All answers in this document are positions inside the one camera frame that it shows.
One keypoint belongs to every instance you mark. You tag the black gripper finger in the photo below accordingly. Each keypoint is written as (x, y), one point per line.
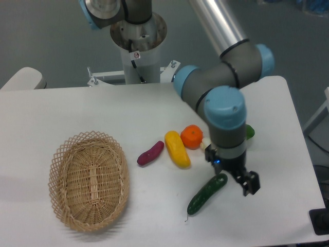
(250, 183)

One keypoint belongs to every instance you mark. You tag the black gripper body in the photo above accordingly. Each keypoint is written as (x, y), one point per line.
(235, 166)

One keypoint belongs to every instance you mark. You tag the green cucumber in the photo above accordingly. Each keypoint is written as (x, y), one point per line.
(211, 187)

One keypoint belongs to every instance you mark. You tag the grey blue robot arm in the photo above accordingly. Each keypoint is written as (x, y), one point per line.
(213, 94)

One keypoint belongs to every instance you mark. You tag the green leafy vegetable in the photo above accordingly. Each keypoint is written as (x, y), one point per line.
(250, 132)

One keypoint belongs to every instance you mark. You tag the white garlic bulb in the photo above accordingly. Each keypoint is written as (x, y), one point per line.
(205, 143)

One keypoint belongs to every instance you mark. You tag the orange tangerine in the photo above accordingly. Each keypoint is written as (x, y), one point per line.
(192, 137)

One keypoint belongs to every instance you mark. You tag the yellow mango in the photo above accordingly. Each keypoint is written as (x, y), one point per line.
(176, 150)

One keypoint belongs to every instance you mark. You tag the black device at edge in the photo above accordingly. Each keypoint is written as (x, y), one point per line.
(319, 220)

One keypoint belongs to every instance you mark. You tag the purple sweet potato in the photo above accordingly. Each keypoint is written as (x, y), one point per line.
(151, 154)

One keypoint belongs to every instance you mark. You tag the white furniture at right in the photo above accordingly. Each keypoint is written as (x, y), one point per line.
(317, 117)

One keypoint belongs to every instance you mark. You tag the woven wicker basket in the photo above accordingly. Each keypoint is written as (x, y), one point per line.
(89, 181)

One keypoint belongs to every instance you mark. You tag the blue object top right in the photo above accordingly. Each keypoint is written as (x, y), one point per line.
(314, 7)

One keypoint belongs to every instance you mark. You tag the white chair armrest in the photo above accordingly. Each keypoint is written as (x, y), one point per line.
(26, 78)

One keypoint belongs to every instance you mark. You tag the white metal base frame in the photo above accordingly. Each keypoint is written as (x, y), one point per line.
(167, 74)

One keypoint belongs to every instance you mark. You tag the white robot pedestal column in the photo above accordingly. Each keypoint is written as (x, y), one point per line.
(139, 47)

